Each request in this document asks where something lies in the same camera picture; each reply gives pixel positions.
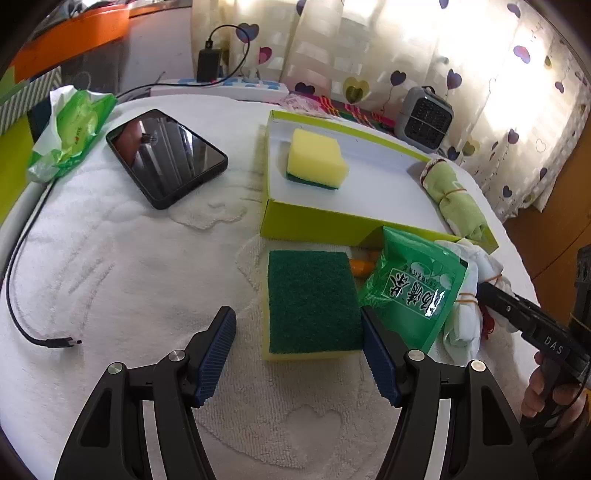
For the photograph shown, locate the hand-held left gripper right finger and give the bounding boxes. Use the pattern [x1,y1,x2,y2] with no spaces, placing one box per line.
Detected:
[360,306,539,480]

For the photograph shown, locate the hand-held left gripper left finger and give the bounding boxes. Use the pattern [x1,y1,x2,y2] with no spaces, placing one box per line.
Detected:
[54,306,237,480]

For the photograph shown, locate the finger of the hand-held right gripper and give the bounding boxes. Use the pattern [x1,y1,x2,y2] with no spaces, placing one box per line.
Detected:
[478,281,543,334]

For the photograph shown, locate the green plastic packet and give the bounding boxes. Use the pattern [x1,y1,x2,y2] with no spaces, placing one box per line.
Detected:
[358,226,469,354]

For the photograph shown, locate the green scouring sponge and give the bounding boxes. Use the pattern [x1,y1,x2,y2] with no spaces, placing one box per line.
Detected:
[262,250,365,363]

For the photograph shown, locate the green towel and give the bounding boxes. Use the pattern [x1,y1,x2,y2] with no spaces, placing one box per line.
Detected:
[419,158,491,241]

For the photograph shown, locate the lime green cardboard box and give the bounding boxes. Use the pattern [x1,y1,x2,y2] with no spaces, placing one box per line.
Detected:
[260,110,499,254]

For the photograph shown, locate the yellow sponge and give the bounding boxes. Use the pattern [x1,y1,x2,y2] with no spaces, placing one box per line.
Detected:
[285,128,349,191]

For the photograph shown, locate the person's right hand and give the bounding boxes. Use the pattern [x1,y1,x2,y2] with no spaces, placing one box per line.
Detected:
[523,353,589,428]

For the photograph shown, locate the wooden cabinet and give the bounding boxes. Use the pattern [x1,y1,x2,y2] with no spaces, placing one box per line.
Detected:
[503,106,591,315]

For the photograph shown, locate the small orange object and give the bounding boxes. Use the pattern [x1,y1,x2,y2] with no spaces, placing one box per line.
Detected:
[349,258,383,278]

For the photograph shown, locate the small grey heater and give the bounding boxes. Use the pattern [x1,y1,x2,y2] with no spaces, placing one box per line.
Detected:
[394,86,454,151]

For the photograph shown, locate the black smartphone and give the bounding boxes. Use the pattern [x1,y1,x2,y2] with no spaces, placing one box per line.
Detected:
[106,109,229,210]

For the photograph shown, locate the plaid cloth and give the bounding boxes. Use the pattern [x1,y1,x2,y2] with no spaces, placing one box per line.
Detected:
[279,92,398,137]

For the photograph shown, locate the pink sachets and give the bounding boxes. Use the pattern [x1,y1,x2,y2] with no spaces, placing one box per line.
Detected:
[281,93,326,116]

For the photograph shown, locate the white power strip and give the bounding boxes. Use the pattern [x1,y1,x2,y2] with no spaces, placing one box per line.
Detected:
[150,76,291,103]

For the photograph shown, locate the green tissue pack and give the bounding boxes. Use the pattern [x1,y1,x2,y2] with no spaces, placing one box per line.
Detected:
[27,85,118,184]

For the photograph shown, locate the black charger adapter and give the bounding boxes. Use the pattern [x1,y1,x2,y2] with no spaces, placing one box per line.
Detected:
[198,47,222,84]

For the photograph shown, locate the heart print curtain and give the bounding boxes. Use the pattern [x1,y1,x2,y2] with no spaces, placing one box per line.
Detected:
[191,0,591,222]

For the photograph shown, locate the striped box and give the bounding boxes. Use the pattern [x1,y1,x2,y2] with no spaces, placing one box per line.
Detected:
[0,67,63,137]

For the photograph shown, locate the orange ledge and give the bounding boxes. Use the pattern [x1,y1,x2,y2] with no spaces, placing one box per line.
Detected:
[9,0,192,81]

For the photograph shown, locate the black charging cable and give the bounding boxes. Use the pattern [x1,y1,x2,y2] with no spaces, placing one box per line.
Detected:
[6,23,252,350]

